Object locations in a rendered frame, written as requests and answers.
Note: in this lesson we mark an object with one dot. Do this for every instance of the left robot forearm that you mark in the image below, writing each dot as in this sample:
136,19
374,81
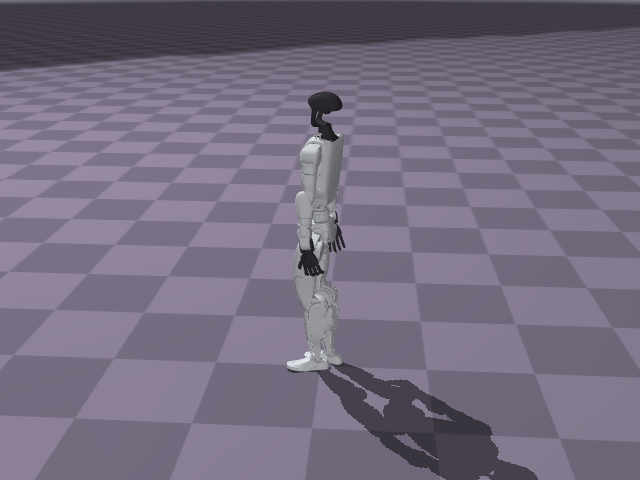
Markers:
305,215

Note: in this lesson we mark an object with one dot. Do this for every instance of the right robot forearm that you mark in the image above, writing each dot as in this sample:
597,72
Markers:
332,206

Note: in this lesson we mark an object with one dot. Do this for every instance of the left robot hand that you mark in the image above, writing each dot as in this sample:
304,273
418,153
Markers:
309,260

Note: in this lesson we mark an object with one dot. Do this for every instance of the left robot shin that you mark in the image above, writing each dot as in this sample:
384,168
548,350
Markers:
315,325

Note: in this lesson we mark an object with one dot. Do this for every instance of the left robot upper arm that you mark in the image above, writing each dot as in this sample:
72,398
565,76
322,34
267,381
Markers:
310,158

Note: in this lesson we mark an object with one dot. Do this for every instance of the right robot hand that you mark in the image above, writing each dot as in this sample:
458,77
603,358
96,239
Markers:
337,240

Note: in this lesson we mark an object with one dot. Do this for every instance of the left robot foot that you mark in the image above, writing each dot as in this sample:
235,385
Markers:
306,364

